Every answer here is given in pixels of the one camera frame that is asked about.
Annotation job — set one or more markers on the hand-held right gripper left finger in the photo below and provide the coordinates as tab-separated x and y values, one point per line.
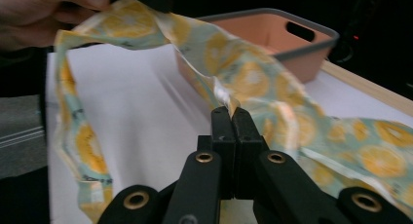
223	142

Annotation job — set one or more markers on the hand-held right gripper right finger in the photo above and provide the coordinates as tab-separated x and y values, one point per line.
248	142

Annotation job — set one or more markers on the orange slice print cloth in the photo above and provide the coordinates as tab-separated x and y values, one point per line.
246	78

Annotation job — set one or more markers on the white board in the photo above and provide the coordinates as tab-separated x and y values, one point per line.
136	113

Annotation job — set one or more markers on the pink basket with grey rim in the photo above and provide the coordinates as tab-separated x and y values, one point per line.
302	60

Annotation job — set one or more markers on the wooden table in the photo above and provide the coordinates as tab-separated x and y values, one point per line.
367	87

